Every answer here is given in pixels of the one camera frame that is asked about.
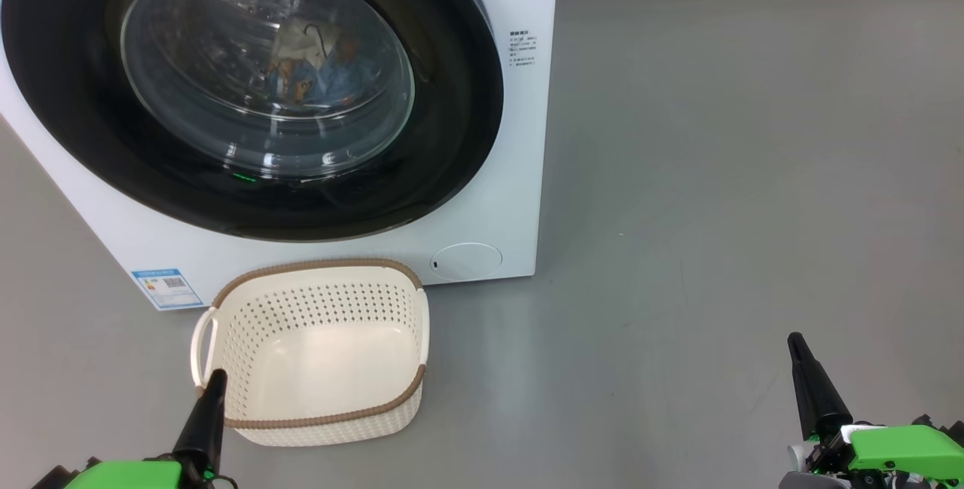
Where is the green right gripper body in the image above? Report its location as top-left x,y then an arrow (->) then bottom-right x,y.
779,423 -> 964,489

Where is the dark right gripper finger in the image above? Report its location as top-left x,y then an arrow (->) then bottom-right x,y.
787,332 -> 853,441

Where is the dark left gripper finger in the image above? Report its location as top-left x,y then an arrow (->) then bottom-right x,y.
173,370 -> 229,475

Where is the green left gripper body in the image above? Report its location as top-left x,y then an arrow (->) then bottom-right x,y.
64,459 -> 227,489

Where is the washing machine door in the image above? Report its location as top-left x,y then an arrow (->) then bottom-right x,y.
2,0 -> 504,243

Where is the blue cartoon print garment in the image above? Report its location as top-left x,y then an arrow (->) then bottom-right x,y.
265,37 -> 377,109

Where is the blue and white cartoon garment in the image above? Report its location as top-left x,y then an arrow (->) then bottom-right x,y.
267,18 -> 355,75

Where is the white front-load washing machine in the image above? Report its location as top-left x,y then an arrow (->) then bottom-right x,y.
0,0 -> 560,311

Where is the stainless steel washing machine drum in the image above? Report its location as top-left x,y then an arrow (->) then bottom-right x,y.
120,0 -> 416,177

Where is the blue energy label sticker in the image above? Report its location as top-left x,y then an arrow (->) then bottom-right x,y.
131,269 -> 204,310

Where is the cream perforated laundry basket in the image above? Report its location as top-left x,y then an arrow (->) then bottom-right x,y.
191,258 -> 430,448

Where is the round white filter cover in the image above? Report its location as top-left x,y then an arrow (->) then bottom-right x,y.
430,243 -> 503,281

